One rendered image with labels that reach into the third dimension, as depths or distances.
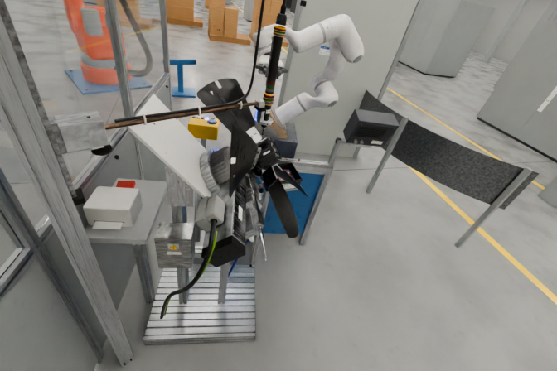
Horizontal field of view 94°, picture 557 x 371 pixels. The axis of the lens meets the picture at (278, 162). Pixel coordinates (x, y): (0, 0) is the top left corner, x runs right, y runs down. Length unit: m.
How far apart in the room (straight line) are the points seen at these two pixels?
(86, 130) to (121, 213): 0.48
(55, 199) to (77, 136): 0.19
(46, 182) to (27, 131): 0.15
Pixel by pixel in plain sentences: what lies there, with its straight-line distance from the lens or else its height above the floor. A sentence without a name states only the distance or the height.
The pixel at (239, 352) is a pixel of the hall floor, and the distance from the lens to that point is 1.89.
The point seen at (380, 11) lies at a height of 1.72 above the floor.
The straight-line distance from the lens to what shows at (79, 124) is 0.80.
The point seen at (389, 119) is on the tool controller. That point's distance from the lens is 1.69.
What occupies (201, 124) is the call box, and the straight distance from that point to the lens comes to 1.50.
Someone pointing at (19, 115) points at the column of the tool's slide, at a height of 1.47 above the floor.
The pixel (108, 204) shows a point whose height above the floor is 0.97.
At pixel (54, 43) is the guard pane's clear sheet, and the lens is 1.17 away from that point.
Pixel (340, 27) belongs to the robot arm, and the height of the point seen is 1.67.
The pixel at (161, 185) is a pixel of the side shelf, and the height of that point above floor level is 0.86.
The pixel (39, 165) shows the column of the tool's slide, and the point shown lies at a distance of 0.84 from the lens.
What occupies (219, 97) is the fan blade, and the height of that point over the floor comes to 1.38.
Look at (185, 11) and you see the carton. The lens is 10.18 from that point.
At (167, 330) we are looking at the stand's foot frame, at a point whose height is 0.08.
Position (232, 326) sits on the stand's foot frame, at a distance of 1.85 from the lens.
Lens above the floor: 1.80
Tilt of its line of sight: 35 degrees down
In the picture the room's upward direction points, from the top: 13 degrees clockwise
